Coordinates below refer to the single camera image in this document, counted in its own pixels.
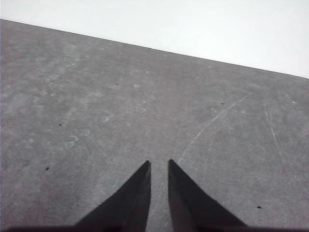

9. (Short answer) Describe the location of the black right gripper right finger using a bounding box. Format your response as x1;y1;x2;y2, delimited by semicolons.
168;159;248;229

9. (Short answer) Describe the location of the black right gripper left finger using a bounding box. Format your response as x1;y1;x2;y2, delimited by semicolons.
74;160;152;229

